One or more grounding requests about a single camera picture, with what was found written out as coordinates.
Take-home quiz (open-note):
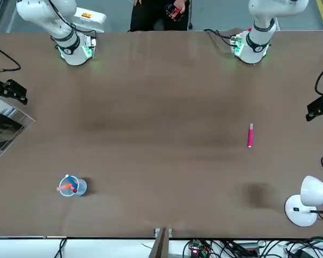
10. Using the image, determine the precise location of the pink marker pen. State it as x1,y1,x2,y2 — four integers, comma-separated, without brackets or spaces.
247,123,255,149

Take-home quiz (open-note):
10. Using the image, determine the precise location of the black red smartphone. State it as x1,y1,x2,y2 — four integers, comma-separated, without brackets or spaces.
165,3,184,22

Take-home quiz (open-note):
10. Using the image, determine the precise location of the clear plastic pen cup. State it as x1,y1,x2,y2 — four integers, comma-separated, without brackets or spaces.
58,174,88,198

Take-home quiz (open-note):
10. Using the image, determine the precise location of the person's hand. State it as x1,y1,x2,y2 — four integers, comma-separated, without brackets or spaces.
172,0,187,14

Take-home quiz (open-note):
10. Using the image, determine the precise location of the dark hand-photo cover book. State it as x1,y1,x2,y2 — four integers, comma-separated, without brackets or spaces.
0,113,26,150

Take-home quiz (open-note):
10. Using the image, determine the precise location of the white desk lamp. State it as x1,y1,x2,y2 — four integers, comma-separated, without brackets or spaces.
284,176,323,228

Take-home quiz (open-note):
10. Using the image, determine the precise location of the blue pen white cap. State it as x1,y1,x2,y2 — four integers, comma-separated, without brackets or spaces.
65,174,79,189

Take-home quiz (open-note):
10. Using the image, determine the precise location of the clear acrylic storage rack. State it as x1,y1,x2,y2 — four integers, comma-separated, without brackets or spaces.
0,95,37,168

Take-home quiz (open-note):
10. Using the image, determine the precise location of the white box yellow label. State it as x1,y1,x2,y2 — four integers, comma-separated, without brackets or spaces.
74,6,107,33

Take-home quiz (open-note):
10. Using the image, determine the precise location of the person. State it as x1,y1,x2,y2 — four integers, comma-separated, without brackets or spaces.
129,0,192,32

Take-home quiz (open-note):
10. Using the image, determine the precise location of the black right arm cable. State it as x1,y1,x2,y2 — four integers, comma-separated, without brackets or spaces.
0,42,22,74

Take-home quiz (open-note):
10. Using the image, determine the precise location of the aluminium frame post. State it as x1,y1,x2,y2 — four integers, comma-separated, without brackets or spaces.
151,227,173,258

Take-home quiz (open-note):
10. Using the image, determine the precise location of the white blue cover book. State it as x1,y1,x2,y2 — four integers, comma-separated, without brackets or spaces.
0,101,18,117

